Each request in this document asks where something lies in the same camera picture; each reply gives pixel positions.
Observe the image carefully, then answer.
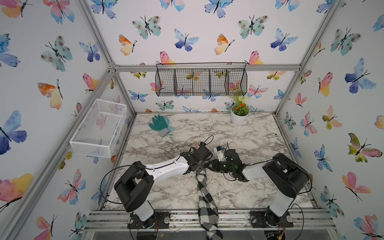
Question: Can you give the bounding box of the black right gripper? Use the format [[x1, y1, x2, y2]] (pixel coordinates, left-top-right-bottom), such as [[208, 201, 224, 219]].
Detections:
[[204, 159, 235, 175]]

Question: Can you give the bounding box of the black white plaid sleeve forearm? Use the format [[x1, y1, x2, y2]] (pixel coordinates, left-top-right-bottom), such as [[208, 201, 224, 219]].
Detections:
[[196, 168, 224, 240]]

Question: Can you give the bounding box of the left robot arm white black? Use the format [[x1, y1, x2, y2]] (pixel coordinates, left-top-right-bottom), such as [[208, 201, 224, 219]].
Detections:
[[114, 142, 213, 223]]

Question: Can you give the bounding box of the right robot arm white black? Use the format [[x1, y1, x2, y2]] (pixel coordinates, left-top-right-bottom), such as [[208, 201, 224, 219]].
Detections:
[[205, 149, 311, 218]]

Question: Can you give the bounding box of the green grey work glove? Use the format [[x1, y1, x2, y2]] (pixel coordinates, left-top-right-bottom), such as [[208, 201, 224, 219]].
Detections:
[[149, 115, 171, 137]]

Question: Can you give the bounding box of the potted plant white pot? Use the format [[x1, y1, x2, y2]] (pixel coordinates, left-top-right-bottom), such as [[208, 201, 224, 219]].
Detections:
[[231, 94, 251, 125]]

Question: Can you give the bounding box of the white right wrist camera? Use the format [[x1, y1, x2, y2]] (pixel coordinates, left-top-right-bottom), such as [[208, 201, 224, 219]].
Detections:
[[214, 146, 226, 162]]

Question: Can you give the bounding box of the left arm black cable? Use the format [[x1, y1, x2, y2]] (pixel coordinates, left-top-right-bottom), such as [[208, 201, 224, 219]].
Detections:
[[98, 164, 145, 205]]

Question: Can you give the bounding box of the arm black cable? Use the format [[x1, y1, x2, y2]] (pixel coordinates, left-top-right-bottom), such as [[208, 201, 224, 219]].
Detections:
[[98, 164, 145, 205], [292, 167, 313, 240]]

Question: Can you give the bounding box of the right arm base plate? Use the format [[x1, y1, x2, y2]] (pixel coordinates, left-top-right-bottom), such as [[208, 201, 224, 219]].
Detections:
[[250, 209, 294, 228]]

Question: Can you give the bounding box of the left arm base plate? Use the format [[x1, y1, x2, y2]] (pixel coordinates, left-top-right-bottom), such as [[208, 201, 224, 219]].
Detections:
[[128, 211, 171, 230]]

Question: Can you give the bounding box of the black wire wall basket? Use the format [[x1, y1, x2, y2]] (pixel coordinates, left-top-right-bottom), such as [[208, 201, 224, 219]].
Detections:
[[152, 63, 248, 98]]

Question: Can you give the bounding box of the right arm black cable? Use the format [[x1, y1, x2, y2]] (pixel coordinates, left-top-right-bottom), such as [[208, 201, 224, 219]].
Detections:
[[292, 167, 313, 240]]

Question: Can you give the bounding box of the white mesh wall basket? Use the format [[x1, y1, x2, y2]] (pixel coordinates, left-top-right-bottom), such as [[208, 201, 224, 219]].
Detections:
[[70, 99, 127, 158]]

